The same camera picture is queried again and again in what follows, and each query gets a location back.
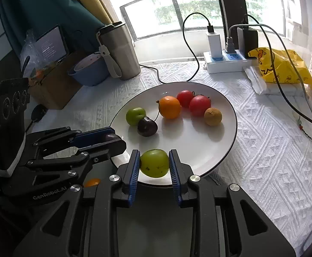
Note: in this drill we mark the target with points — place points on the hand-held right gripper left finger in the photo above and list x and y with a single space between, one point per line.
133 176

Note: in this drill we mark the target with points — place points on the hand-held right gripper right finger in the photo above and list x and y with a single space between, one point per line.
175 176

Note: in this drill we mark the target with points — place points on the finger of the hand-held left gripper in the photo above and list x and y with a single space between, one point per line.
91 137
105 147

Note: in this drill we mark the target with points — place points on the green plum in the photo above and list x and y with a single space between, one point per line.
154 163
135 116

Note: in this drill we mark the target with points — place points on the white plate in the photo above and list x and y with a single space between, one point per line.
188 144

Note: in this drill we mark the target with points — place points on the orange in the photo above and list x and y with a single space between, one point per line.
169 107
91 182

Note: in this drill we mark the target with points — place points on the dark cherry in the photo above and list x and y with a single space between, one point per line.
147 127

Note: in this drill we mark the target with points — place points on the grey round tray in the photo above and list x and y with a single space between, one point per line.
156 219

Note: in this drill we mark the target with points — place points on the brown longan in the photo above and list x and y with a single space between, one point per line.
213 116

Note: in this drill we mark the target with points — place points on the red tomato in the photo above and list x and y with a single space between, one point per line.
200 105
185 98

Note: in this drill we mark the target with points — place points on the black round device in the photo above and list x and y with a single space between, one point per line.
39 112

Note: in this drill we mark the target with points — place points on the cardboard box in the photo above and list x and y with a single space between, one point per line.
56 88

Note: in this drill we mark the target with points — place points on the blue bowl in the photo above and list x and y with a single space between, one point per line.
91 76

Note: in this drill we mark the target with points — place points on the bagged tangerine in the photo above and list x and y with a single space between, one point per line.
39 72

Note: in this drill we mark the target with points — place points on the pale strainer bowl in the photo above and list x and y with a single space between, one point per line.
89 61

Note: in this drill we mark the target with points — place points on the clear plastic bag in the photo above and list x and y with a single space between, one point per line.
28 53

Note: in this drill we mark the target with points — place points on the steel thermos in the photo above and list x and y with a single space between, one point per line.
121 53

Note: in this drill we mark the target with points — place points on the white textured tablecloth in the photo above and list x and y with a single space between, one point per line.
265 152

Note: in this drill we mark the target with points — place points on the black tablet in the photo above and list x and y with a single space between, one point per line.
52 44

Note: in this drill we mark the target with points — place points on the white power strip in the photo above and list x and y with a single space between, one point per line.
225 64

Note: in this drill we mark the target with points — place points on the teal curtain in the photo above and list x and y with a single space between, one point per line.
51 2

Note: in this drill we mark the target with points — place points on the white charger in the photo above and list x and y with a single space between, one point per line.
214 45

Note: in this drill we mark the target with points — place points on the white flat box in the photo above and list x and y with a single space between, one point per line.
287 89

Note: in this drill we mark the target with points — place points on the yellow plastic bag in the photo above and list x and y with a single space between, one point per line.
282 67

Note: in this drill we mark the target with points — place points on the black charger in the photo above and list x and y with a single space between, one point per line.
248 41

